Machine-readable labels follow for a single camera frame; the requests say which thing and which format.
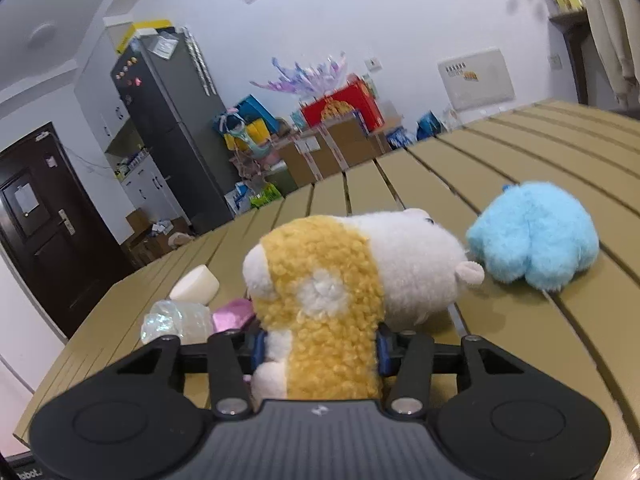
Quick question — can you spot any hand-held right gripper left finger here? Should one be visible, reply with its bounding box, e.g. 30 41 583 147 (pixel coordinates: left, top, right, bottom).
116 330 266 420

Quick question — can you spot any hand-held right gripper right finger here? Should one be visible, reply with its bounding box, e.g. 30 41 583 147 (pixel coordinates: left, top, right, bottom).
376 331 523 418

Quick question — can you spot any yellow and white plush toy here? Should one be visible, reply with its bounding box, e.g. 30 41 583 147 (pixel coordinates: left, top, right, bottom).
242 208 485 401

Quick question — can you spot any light blue plush toy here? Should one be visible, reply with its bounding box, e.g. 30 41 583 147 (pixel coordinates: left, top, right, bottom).
466 182 600 292

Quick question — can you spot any pink foil wrapper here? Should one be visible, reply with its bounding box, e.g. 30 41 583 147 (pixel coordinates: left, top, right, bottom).
212 298 257 334

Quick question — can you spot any crumpled clear plastic bag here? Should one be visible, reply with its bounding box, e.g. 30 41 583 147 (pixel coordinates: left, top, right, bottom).
140 300 214 345

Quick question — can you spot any green bag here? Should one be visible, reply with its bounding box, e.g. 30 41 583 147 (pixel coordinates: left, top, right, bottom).
250 182 282 209

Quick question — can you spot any teal doll figure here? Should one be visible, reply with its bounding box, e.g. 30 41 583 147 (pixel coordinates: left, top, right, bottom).
215 109 274 162

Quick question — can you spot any blue and white bag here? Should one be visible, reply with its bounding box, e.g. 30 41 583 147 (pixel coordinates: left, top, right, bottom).
416 110 444 141

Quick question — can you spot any dark grey fridge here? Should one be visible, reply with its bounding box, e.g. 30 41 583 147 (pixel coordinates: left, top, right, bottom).
111 27 236 235

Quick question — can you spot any dark brown door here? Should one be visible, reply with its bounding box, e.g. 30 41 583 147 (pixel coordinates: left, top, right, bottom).
0 122 133 339

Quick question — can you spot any red gift box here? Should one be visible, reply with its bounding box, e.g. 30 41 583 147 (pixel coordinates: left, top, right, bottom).
301 85 386 132

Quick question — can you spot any olive folding table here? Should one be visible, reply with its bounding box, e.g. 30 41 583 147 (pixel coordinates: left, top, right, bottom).
14 100 640 480

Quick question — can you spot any purple wing decoration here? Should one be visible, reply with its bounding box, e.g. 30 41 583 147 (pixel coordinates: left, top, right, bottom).
250 52 349 97

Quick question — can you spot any white kitchen cabinet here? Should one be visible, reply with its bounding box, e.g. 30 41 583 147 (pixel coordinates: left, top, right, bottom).
75 35 190 223

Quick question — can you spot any yellow and white carton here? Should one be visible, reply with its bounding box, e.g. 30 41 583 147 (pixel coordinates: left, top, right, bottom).
115 20 176 55

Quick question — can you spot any dark wooden stand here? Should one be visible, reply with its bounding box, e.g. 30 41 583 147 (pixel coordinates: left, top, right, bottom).
549 10 592 106

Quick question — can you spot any round ceiling light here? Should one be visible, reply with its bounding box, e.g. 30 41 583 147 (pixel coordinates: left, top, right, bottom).
27 22 59 51

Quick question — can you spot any beige coat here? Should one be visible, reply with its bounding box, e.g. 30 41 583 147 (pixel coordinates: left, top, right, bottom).
580 0 640 111

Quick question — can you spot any white wall panel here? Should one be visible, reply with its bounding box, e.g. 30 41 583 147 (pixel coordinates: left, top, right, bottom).
438 47 516 111

